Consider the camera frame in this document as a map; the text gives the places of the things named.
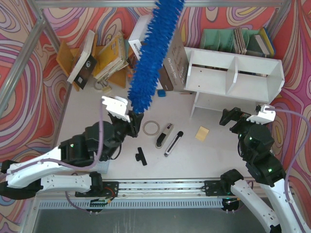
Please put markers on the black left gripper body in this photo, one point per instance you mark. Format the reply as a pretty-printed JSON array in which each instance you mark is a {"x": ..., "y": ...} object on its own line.
[{"x": 131, "y": 124}]

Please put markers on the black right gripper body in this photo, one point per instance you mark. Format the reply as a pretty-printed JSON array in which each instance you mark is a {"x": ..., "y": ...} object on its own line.
[{"x": 237, "y": 120}]

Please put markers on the blue microfiber duster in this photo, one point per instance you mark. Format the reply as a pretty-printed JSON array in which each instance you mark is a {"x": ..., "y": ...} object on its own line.
[{"x": 159, "y": 33}]

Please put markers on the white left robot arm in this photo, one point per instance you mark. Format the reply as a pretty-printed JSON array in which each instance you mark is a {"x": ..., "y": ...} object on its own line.
[{"x": 76, "y": 164}]

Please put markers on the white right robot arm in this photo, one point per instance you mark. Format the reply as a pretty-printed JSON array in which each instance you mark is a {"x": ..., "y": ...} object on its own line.
[{"x": 254, "y": 147}]

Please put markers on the white bookshelf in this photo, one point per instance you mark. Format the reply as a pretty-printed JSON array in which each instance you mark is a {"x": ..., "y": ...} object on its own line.
[{"x": 226, "y": 80}]

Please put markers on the black T-shaped part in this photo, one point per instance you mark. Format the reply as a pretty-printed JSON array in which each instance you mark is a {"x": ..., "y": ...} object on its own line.
[{"x": 139, "y": 156}]

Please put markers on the roll of masking tape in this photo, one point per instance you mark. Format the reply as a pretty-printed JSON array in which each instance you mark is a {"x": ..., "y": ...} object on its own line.
[{"x": 151, "y": 128}]

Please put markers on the grey black stapler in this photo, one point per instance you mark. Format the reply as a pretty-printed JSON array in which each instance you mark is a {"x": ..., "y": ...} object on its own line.
[{"x": 163, "y": 136}]

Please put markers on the small blue box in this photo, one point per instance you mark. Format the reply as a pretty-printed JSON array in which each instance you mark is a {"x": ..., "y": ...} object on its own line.
[{"x": 161, "y": 93}]

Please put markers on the white black marker pen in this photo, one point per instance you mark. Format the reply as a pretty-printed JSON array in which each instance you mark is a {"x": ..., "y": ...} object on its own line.
[{"x": 173, "y": 144}]

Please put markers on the cup of pencils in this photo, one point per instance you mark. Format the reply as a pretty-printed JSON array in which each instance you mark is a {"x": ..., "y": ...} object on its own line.
[{"x": 132, "y": 62}]

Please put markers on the green desk organizer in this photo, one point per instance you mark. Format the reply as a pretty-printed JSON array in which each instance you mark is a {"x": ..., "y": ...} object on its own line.
[{"x": 228, "y": 40}]

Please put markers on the grey Lonely Ones book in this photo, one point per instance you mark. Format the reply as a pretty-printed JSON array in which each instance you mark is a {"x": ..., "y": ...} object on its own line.
[{"x": 173, "y": 74}]

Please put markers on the stack of yellow books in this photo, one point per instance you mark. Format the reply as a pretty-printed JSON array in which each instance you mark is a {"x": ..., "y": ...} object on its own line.
[{"x": 111, "y": 58}]

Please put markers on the brown Fredonia book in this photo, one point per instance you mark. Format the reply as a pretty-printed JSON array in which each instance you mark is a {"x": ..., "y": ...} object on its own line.
[{"x": 160, "y": 85}]

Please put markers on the black and white book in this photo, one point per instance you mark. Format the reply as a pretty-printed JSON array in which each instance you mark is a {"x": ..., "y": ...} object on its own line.
[{"x": 84, "y": 61}]

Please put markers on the blue and yellow book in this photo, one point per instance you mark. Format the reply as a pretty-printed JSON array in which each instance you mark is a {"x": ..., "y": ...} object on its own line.
[{"x": 265, "y": 43}]

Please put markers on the white Mademoiselle book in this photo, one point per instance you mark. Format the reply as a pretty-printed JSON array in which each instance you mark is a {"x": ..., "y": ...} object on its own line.
[{"x": 139, "y": 34}]

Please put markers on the metal rail with mounts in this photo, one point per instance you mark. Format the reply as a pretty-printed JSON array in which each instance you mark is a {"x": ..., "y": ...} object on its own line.
[{"x": 167, "y": 188}]

